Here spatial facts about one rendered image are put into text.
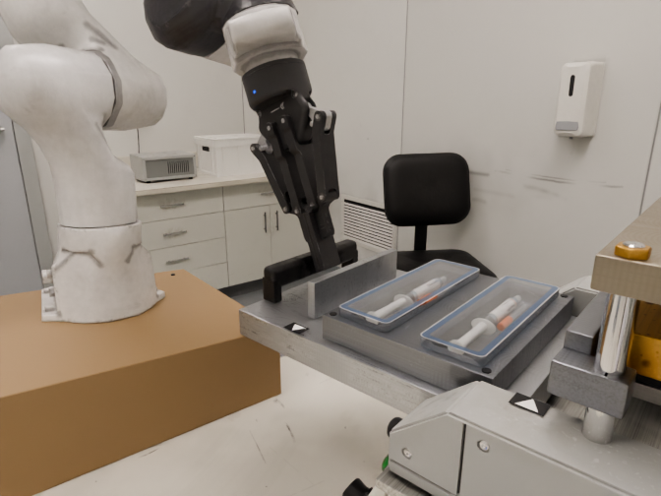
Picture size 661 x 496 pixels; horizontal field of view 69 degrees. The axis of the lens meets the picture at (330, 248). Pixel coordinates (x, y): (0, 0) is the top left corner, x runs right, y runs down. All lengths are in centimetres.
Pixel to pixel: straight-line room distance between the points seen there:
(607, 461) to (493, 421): 6
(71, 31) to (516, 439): 77
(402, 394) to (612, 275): 20
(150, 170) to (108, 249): 200
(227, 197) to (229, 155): 25
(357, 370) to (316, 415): 31
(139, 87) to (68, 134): 13
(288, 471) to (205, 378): 17
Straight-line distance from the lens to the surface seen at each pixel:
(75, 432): 68
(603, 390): 31
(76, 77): 75
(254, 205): 293
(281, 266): 54
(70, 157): 76
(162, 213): 271
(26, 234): 317
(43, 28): 85
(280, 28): 52
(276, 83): 55
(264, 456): 68
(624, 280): 29
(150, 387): 68
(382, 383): 42
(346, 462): 67
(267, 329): 51
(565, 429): 34
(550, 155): 217
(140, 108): 81
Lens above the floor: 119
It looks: 17 degrees down
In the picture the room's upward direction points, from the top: straight up
